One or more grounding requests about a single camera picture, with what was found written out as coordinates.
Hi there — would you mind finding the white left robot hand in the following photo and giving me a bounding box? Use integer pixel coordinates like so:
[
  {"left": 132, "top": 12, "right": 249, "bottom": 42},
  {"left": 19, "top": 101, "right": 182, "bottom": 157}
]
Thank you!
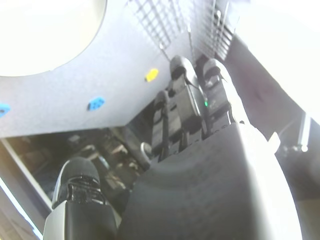
[{"left": 43, "top": 54, "right": 303, "bottom": 240}]

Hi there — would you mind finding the white plate with dark rim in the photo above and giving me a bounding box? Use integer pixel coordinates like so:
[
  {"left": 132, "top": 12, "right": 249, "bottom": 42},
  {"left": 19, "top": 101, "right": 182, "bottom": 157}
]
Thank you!
[{"left": 0, "top": 0, "right": 108, "bottom": 77}]

